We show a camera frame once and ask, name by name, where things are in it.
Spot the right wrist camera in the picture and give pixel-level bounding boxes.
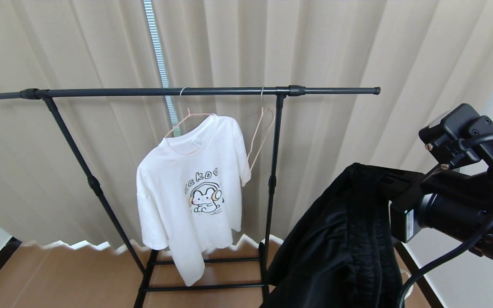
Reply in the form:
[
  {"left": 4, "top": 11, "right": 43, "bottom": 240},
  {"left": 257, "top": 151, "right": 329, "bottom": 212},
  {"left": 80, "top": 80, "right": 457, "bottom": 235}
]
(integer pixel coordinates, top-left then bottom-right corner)
[{"left": 419, "top": 103, "right": 493, "bottom": 185}]

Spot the white printed t-shirt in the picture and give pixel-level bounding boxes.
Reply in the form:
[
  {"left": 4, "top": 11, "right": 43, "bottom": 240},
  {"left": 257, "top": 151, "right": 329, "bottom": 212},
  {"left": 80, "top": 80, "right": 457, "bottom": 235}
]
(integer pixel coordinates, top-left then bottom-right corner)
[{"left": 136, "top": 113, "right": 252, "bottom": 287}]

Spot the pink clothes hanger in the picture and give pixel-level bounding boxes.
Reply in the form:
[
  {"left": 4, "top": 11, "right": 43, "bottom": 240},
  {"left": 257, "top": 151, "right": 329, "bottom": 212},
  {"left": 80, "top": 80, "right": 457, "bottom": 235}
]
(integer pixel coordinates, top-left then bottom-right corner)
[
  {"left": 241, "top": 87, "right": 275, "bottom": 188},
  {"left": 163, "top": 87, "right": 218, "bottom": 142}
]

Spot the black garment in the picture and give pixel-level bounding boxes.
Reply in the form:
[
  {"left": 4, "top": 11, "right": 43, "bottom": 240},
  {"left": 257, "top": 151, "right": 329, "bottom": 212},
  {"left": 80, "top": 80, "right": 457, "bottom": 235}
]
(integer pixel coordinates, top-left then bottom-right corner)
[{"left": 261, "top": 163, "right": 404, "bottom": 308}]

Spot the beige curtain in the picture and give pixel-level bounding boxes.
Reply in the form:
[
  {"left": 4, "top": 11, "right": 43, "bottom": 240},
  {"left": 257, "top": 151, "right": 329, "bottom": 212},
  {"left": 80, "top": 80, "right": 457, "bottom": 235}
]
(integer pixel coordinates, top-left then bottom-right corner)
[{"left": 0, "top": 0, "right": 493, "bottom": 253}]

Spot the black clothes rack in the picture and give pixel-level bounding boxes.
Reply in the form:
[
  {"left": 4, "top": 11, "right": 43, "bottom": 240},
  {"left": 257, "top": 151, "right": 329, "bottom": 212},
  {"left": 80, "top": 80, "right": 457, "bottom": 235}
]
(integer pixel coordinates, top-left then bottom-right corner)
[{"left": 0, "top": 85, "right": 381, "bottom": 308}]

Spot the black cable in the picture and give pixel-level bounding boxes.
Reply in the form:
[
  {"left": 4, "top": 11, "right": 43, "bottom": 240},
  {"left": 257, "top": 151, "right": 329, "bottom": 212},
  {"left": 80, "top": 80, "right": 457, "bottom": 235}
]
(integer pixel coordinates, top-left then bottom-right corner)
[{"left": 396, "top": 133, "right": 493, "bottom": 308}]

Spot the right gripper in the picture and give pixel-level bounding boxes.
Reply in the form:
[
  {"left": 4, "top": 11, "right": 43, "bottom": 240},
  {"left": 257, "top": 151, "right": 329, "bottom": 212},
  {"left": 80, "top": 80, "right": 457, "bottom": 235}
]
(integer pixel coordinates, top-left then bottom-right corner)
[{"left": 379, "top": 168, "right": 493, "bottom": 272}]

